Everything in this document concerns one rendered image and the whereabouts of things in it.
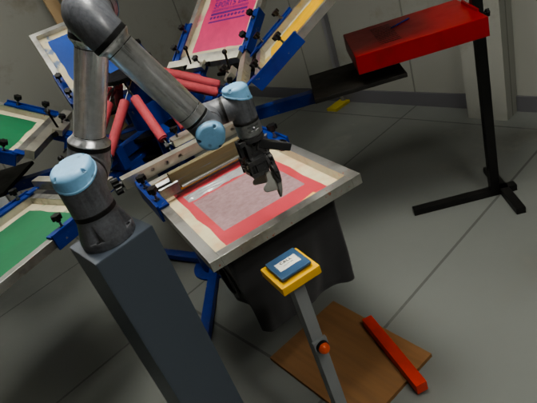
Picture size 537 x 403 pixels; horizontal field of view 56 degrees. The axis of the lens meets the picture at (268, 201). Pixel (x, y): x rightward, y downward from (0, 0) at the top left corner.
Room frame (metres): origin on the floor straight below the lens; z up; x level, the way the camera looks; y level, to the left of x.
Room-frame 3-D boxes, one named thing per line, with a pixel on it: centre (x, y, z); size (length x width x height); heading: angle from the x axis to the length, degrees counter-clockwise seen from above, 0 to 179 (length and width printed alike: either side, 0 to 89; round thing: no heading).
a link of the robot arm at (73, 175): (1.25, 0.44, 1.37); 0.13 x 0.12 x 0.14; 0
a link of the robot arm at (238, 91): (1.38, -0.02, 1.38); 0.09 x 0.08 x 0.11; 90
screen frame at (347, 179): (1.73, 0.09, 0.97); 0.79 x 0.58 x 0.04; 20
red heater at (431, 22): (2.48, -0.95, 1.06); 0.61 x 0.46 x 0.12; 80
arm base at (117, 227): (1.24, 0.44, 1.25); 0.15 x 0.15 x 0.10
